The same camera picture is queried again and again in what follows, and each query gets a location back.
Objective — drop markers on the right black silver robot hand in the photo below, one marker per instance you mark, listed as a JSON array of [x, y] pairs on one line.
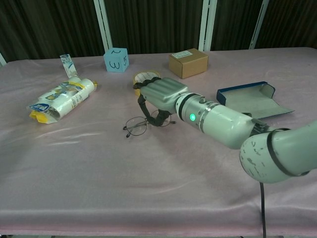
[[163, 93]]

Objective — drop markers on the pink tablecloth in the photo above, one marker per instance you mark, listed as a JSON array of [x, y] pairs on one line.
[[99, 173]]

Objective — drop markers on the white partition frame post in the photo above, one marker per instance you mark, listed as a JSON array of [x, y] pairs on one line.
[[2, 59], [104, 27], [206, 24], [258, 24]]

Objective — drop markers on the brown cardboard box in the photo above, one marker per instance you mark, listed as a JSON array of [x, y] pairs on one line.
[[190, 64]]

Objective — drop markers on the thin-framed eyeglasses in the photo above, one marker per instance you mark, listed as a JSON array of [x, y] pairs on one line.
[[148, 121]]

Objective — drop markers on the blue glasses case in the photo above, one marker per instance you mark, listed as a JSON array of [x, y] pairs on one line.
[[250, 99]]

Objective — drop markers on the light blue numbered foam cube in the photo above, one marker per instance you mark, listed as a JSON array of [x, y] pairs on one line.
[[115, 62]]

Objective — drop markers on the white rolls plastic pack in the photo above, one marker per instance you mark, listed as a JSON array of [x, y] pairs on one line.
[[64, 99]]

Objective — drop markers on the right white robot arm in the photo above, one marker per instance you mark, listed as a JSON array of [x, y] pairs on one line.
[[223, 124]]

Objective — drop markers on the yellow tape roll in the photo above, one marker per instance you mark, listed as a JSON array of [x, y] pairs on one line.
[[142, 75]]

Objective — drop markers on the small blue white carton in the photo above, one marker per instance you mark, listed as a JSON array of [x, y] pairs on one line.
[[68, 65]]

